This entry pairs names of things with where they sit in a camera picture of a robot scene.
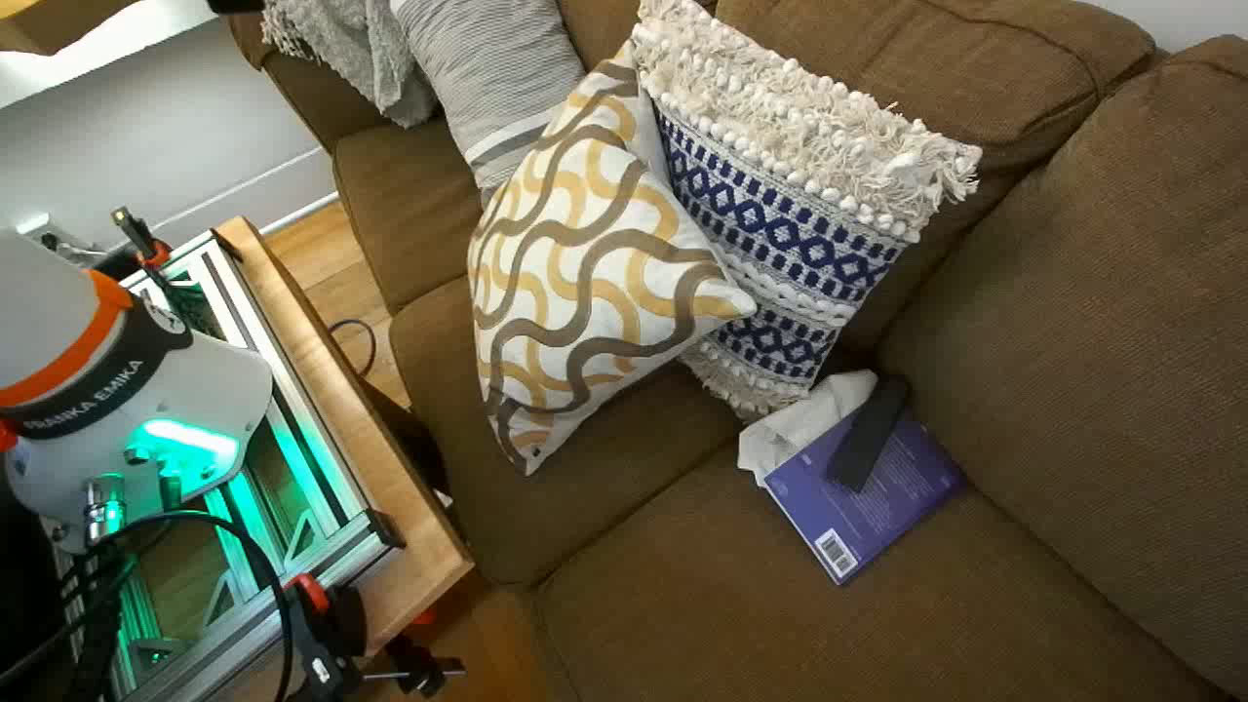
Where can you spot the aluminium frame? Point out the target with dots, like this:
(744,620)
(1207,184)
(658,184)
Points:
(324,533)

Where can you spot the blue white tassel pillow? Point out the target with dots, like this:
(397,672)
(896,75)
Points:
(795,219)

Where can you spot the brown fabric couch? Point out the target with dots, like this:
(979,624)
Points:
(1038,323)

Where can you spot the white tissue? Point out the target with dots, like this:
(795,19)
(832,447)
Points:
(797,423)

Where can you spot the wooden table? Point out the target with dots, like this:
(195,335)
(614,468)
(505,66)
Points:
(385,472)

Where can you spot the white wall outlet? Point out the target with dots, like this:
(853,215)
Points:
(60,240)

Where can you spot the black remote control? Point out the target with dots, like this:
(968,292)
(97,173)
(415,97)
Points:
(868,435)

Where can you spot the cream knitted blanket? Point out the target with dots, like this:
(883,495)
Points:
(345,39)

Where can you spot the tan wavy pattern pillow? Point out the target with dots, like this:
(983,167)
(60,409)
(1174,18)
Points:
(585,296)

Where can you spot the orange black bar clamp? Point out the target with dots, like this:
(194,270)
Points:
(316,630)
(140,240)

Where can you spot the blue book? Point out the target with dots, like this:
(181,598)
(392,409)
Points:
(891,513)

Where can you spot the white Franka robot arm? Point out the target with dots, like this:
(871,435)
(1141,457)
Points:
(78,351)

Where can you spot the grey striped pillow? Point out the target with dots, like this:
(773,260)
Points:
(492,65)

